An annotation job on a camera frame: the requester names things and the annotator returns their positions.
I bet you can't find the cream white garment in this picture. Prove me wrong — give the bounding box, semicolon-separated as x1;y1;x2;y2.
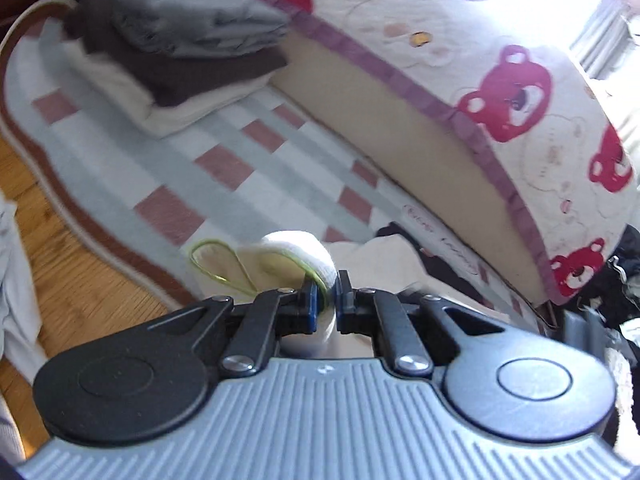
189;231;510;359

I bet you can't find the checkered floor rug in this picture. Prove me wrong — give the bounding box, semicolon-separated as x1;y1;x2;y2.
1;0;544;333

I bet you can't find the beige bed base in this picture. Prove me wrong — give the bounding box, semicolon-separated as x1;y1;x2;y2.
272;32;547;304

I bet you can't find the cream folded cloth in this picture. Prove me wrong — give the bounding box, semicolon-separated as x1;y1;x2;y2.
64;44;274;140

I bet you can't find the pale blue crumpled cloth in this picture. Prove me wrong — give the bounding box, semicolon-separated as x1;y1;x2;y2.
0;201;49;466

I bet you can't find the cartoon quilt with purple ruffle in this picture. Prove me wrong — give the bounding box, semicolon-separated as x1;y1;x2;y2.
265;0;637;304

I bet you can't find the grey folded towel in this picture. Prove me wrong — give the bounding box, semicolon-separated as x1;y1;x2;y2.
111;0;290;58

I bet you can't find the dark brown folded cloth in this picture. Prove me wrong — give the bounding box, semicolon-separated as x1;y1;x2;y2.
63;0;288;107

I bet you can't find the grey window curtain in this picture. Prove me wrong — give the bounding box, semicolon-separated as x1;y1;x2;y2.
568;0;639;79

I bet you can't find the white cable on floor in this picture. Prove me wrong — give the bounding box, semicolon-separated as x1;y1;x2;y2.
0;0;84;57

